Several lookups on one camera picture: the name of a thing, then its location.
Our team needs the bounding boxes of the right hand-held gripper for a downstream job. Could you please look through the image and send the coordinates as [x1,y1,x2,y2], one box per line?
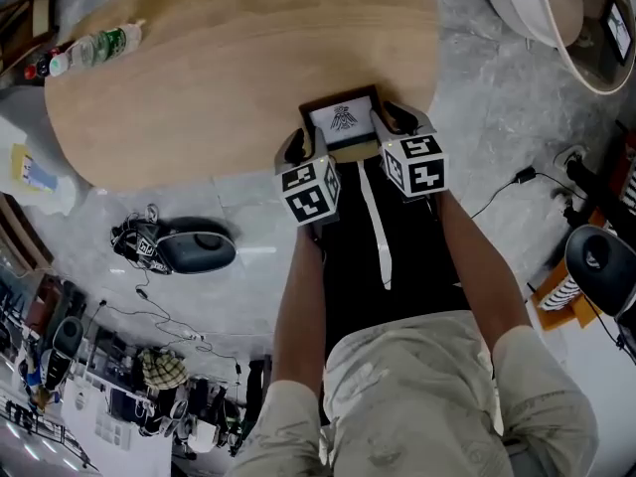
[369,100,451,200]

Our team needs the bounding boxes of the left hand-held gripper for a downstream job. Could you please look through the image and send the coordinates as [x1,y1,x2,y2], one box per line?
[273,127,345,229]

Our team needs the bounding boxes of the black picture frame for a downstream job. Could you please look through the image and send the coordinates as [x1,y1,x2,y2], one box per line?
[298,84,387,153]

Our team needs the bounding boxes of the person's right forearm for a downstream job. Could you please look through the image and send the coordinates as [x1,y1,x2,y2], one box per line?
[435,190,534,353]

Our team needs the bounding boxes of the person's left forearm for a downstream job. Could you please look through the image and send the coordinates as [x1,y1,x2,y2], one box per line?
[269,224,330,398]

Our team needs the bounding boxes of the small black framed picture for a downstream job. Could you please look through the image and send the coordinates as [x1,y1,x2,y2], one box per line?
[600,0,635,67]

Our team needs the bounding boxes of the person's black trousers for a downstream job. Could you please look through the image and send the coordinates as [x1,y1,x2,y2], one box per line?
[315,158,472,353]

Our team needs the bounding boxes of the white floor socket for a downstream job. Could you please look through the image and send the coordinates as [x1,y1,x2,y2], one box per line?
[553,143,591,174]

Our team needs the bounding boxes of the white round tub chair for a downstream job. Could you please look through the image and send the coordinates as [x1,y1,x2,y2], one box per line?
[479,0,636,96]

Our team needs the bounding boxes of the clear green-label water bottle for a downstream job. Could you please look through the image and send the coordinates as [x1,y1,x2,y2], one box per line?
[48,19,146,79]

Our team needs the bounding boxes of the white plastic bag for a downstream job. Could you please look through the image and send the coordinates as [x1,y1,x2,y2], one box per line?
[0,115,83,218]

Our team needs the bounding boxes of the orange box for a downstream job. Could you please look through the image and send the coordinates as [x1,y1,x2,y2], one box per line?
[530,259,606,333]

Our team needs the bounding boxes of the yellow plaid cloth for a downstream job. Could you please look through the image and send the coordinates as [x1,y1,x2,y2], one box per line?
[137,347,191,393]

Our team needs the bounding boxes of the yellow and blue packet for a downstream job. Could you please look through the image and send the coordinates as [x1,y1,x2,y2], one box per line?
[9,142,60,196]

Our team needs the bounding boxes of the dark red-cap bottle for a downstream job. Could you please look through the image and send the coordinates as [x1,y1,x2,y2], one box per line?
[23,49,62,81]

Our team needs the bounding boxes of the person's beige shirt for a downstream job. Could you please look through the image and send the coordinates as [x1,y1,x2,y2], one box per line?
[231,309,601,477]

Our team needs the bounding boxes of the brown cardboard box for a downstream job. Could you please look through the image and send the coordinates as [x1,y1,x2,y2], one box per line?
[0,0,62,72]

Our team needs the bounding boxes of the black and grey chair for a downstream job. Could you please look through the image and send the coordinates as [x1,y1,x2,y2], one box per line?
[48,315,86,363]

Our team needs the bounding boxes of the white drawstring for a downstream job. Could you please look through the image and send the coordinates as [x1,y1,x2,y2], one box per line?
[357,160,395,291]

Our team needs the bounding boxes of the black power adapter with cable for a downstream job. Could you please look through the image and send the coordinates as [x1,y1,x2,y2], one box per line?
[469,165,588,221]

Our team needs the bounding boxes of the black device with cables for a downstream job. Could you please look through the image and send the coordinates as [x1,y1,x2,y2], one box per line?
[110,205,173,275]

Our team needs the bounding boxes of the thin black floor cable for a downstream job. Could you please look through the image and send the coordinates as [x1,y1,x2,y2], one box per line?
[100,265,244,378]

